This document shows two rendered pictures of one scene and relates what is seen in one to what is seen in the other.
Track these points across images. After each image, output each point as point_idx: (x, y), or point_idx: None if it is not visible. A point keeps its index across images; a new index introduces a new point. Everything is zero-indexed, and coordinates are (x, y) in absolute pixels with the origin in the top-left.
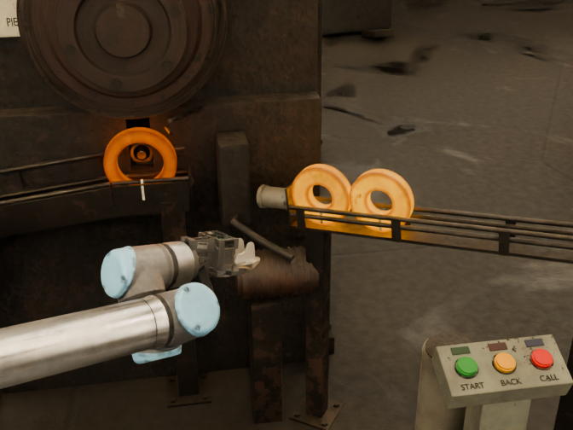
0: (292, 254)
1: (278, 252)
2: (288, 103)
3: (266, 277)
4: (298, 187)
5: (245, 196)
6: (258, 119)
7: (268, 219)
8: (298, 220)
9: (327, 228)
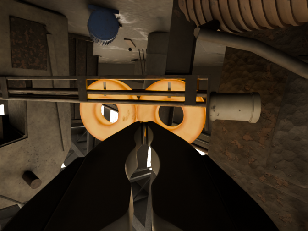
0: (199, 40)
1: (224, 40)
2: (230, 164)
3: None
4: (193, 126)
5: (288, 104)
6: (261, 163)
7: (281, 44)
8: (193, 88)
9: (158, 79)
